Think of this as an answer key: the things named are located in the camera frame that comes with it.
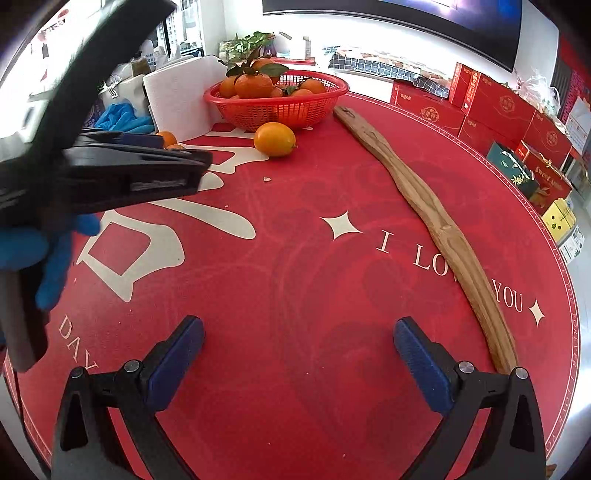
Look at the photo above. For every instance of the plaid cloth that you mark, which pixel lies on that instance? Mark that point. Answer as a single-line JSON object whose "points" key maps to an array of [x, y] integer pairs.
{"points": [[369, 60]]}

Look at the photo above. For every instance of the flat red gift box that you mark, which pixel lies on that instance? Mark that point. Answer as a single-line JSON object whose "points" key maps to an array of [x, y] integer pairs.
{"points": [[427, 110], [482, 136]]}

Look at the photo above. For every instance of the green gift bag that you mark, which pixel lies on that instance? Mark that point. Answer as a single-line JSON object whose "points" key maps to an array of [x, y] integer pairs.
{"points": [[508, 168]]}

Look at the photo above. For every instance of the person's left hand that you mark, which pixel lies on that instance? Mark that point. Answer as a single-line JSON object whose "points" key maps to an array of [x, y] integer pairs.
{"points": [[23, 247]]}

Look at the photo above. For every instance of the white paper towel roll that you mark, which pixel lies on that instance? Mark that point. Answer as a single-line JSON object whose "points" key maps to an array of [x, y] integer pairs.
{"points": [[180, 101]]}

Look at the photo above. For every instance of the yellow citrus fruit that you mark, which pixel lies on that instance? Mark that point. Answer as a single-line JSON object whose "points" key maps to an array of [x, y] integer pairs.
{"points": [[274, 138]]}

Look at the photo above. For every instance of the wall television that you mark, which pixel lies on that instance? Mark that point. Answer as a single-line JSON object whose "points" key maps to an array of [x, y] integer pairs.
{"points": [[415, 18]]}

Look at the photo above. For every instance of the tall red gift box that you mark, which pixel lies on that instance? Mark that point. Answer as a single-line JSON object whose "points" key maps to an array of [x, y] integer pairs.
{"points": [[503, 104]]}

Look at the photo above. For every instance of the small orange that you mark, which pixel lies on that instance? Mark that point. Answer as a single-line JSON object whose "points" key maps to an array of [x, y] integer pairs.
{"points": [[176, 147]]}

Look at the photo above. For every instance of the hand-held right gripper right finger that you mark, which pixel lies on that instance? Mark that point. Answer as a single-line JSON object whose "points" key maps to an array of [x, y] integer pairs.
{"points": [[418, 355]]}

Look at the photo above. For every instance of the green potted plant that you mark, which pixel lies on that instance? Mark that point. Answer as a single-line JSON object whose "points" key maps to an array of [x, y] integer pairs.
{"points": [[249, 44]]}

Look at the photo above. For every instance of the clear plastic bag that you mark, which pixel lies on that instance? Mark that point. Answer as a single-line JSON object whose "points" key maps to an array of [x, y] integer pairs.
{"points": [[538, 92]]}

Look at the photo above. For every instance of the wooden back scratcher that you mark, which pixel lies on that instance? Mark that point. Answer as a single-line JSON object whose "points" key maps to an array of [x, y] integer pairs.
{"points": [[443, 230]]}

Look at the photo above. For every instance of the red apple gift box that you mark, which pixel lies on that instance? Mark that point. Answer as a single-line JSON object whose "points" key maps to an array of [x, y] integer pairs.
{"points": [[549, 182]]}

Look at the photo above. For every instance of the large orange with leaves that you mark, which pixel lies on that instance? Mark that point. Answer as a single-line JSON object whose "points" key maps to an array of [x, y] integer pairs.
{"points": [[253, 86]]}

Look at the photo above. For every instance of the white bottle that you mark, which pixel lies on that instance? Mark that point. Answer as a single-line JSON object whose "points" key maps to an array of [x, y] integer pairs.
{"points": [[306, 47]]}

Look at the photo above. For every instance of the wall calendar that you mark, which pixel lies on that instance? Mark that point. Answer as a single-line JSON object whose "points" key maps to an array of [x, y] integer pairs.
{"points": [[578, 124]]}

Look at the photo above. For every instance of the red plastic basket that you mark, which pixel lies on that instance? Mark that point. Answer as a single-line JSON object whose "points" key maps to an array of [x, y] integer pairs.
{"points": [[277, 108]]}

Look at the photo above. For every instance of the red round table mat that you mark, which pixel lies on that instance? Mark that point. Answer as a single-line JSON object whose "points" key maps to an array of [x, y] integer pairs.
{"points": [[300, 300]]}

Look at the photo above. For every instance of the white carton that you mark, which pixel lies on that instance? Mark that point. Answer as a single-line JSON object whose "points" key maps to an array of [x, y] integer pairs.
{"points": [[573, 244]]}

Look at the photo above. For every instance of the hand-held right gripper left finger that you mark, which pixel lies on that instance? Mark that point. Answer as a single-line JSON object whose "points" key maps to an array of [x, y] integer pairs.
{"points": [[180, 355]]}

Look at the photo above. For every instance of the yellow carton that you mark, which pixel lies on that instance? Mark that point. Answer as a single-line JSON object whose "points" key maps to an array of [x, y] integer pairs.
{"points": [[558, 221]]}

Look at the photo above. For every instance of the blue disposable gloves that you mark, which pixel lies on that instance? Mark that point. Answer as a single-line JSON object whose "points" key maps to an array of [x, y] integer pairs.
{"points": [[122, 117]]}

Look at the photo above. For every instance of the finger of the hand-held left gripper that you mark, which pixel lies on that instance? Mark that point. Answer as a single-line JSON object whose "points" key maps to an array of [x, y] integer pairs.
{"points": [[115, 180], [138, 140]]}

